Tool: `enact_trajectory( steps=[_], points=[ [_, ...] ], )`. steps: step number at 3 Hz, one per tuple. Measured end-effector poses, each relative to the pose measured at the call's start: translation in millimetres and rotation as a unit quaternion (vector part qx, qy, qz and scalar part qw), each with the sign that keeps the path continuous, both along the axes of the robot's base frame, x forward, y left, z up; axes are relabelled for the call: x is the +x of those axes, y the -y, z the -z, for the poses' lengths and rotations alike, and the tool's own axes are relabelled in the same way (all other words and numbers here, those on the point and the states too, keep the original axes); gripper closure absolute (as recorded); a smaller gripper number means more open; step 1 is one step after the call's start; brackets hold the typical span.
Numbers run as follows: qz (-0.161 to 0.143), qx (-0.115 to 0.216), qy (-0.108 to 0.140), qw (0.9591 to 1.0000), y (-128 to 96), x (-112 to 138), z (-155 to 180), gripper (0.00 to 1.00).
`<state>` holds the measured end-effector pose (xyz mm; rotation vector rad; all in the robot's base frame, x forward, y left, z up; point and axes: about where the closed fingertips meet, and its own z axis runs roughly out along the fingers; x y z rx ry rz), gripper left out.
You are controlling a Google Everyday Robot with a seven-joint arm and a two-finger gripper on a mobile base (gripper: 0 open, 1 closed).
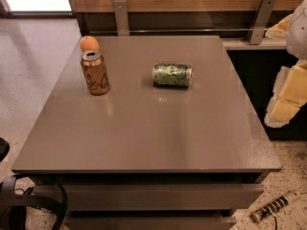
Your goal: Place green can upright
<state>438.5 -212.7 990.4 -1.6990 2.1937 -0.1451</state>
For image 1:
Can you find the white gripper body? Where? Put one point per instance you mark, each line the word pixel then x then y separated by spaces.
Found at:
pixel 297 33

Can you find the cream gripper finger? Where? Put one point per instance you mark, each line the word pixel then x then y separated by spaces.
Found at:
pixel 289 95
pixel 279 30

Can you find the green soda can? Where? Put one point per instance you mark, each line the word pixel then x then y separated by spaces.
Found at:
pixel 173 74

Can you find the copper orange soda can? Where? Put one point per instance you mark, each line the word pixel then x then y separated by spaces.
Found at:
pixel 94 71

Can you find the grey drawer cabinet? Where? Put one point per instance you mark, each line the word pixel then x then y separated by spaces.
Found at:
pixel 146 156

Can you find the orange fruit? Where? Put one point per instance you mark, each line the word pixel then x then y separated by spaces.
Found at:
pixel 89 43

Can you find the right metal bracket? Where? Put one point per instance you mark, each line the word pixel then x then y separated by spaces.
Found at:
pixel 260 22

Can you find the metal bracket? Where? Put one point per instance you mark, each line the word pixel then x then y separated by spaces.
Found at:
pixel 121 17
pixel 260 22

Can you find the left metal bracket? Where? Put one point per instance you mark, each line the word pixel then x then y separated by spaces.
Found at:
pixel 121 17

